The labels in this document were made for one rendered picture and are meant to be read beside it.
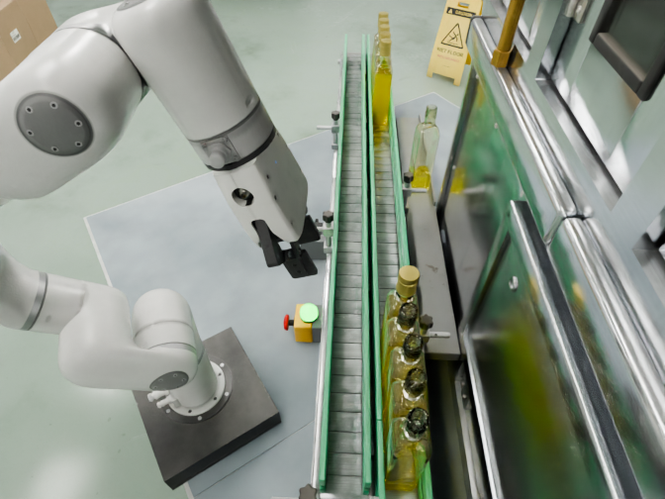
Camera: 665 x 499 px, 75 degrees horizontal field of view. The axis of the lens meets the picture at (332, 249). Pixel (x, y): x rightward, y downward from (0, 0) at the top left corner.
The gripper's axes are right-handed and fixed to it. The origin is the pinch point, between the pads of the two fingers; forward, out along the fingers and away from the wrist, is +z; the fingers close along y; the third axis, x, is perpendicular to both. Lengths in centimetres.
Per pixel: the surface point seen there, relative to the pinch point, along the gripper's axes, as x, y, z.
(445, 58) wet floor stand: -34, 317, 137
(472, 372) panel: -15.1, 1.9, 40.9
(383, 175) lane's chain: 1, 73, 49
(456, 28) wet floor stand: -46, 321, 118
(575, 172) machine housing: -31.4, 6.3, 3.7
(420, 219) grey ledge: -8, 54, 52
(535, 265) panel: -25.6, 0.5, 11.8
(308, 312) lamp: 20, 23, 45
